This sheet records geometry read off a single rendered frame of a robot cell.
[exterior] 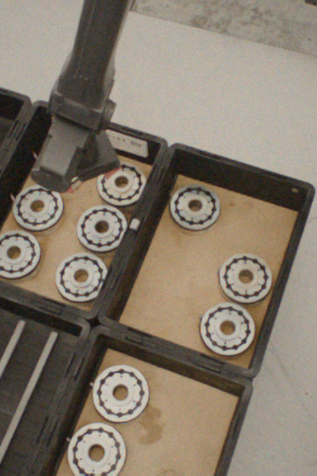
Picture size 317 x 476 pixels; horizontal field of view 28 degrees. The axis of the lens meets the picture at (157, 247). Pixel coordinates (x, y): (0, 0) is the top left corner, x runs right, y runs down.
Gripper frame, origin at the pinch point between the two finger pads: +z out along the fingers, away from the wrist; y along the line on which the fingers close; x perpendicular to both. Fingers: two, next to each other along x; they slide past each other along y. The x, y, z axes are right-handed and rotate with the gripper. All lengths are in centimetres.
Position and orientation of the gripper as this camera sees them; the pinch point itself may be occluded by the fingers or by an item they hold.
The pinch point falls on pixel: (87, 181)
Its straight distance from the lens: 110.8
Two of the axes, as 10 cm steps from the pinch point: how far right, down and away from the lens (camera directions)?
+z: 0.2, 3.8, 9.3
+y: 9.2, -3.8, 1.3
